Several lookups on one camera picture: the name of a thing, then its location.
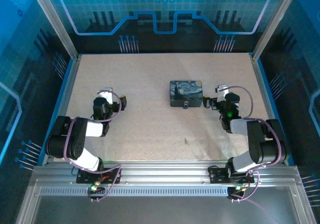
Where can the starry night print box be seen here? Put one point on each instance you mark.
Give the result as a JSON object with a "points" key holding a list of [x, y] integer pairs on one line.
{"points": [[186, 90]]}

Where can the left controller board with LEDs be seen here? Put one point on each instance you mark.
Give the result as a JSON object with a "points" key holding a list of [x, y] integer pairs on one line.
{"points": [[95, 187]]}

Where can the controller board with leds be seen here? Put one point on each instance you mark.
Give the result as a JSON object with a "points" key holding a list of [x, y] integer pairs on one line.
{"points": [[237, 189], [95, 187]]}

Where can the right controller board with LEDs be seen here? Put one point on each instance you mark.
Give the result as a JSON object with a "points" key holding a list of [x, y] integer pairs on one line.
{"points": [[237, 189]]}

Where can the grey metal panel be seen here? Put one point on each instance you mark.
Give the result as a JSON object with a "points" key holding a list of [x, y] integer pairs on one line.
{"points": [[160, 210]]}

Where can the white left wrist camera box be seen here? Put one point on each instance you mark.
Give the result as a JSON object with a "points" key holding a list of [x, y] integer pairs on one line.
{"points": [[108, 95]]}

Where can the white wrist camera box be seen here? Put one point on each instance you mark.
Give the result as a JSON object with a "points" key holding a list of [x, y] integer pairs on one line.
{"points": [[222, 90], [108, 95]]}

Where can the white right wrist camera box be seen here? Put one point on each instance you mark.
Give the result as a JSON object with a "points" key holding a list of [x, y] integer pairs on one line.
{"points": [[222, 90]]}

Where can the aluminium table side rail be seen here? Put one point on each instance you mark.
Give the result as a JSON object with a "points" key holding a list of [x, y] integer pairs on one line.
{"points": [[265, 89], [65, 96]]}

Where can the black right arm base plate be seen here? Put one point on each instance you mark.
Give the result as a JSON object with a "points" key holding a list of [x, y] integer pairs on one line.
{"points": [[217, 175]]}

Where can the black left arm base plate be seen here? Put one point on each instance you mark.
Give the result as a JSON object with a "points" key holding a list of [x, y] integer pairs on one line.
{"points": [[83, 177]]}

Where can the aluminium mounting rail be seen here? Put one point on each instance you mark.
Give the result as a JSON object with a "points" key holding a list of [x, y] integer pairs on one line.
{"points": [[162, 171]]}

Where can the aluminium frame post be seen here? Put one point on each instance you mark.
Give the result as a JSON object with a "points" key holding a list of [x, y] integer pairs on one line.
{"points": [[272, 22], [55, 22]]}

